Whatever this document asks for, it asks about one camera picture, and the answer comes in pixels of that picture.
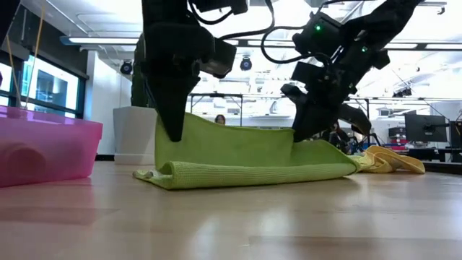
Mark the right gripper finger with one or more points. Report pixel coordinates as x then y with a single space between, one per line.
310 122
357 119

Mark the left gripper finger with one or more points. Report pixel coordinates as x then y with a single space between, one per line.
173 104

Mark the yellow microfiber towel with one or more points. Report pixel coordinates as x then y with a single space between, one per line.
393 160

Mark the lime green microfiber towel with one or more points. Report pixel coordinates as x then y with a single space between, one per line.
234 155

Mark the pink plastic basket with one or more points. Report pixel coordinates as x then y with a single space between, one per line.
65 144

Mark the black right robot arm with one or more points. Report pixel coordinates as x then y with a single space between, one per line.
390 14

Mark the person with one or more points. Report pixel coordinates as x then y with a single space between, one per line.
339 139
220 120

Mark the white hexagonal planter pot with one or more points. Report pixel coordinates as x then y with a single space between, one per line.
133 133

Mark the black ceiling spotlight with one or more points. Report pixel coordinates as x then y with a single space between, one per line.
402 92

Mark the black computer monitor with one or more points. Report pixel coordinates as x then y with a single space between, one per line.
456 134
425 128

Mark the overhead rig light bar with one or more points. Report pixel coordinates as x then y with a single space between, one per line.
415 46

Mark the black framed window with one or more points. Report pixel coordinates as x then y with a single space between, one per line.
50 90

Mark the black background stand frame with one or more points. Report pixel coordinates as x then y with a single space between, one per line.
368 104
216 95

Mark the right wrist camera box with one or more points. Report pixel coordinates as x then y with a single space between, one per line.
307 74

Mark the black overhead camera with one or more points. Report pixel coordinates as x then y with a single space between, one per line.
126 68
246 64

